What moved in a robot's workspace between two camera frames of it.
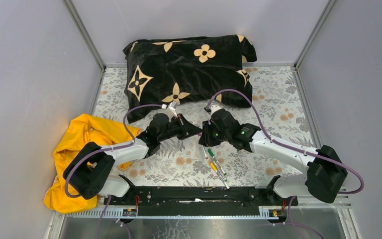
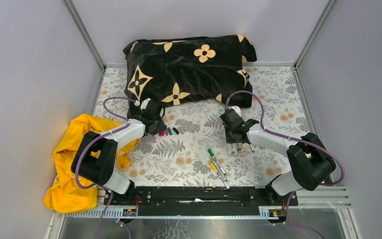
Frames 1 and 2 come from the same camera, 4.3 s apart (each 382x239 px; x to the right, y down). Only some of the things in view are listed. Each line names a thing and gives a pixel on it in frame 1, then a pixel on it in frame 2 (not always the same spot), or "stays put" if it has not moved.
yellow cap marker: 214,168 stays put
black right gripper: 205,140 to 229,139
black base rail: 200,201 stays put
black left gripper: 186,129 to 161,127
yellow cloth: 83,129 stays put
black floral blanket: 163,70 stays put
